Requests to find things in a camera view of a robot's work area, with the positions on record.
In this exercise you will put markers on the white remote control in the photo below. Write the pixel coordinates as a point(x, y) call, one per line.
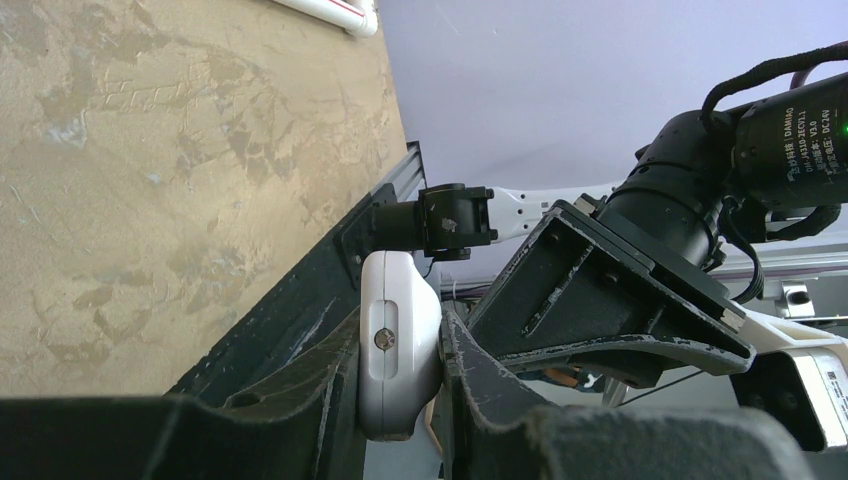
point(399, 365)

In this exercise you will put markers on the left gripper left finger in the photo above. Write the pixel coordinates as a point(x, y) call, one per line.
point(298, 423)

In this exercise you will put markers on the white PVC pipe frame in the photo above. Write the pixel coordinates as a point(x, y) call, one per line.
point(359, 18)

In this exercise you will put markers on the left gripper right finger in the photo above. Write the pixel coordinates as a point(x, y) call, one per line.
point(495, 427)

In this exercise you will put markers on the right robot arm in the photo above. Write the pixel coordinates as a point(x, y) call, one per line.
point(766, 152)

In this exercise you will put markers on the aluminium extrusion rail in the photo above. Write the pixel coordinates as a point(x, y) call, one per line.
point(408, 176)

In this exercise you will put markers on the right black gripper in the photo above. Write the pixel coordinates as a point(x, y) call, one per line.
point(615, 287)

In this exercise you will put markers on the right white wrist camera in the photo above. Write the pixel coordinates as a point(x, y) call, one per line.
point(799, 377)

